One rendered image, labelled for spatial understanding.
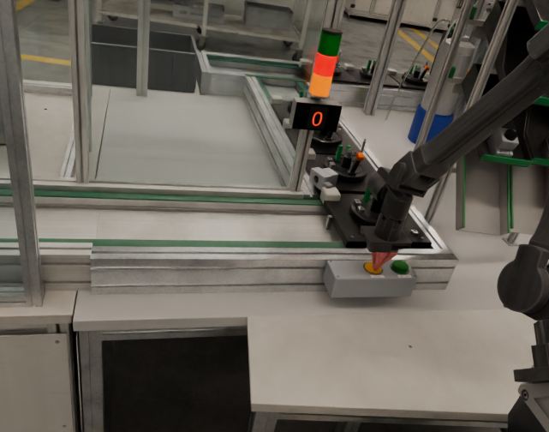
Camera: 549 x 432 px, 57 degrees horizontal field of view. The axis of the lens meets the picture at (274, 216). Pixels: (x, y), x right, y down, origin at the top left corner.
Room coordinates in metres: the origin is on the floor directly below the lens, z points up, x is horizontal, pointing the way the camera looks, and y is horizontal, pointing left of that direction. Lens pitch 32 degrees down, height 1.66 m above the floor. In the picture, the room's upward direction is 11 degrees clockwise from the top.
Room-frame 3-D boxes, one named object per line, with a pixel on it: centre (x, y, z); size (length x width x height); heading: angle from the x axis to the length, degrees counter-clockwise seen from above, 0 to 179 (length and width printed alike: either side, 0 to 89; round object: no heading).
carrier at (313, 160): (1.46, -0.19, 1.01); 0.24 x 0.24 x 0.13; 18
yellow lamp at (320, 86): (1.27, -0.05, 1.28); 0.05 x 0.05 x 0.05
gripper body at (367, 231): (0.97, -0.26, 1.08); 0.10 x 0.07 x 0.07; 108
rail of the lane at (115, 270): (0.98, -0.05, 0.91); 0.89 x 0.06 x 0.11; 108
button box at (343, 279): (0.98, -0.25, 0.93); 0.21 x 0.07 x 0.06; 108
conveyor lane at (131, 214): (1.14, 0.02, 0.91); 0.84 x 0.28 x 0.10; 108
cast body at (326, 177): (1.33, -0.13, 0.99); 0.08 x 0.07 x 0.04; 39
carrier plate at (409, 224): (1.21, -0.27, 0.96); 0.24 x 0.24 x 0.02; 18
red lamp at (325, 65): (1.27, -0.05, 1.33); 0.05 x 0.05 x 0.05
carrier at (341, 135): (1.69, -0.11, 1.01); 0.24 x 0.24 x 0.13; 18
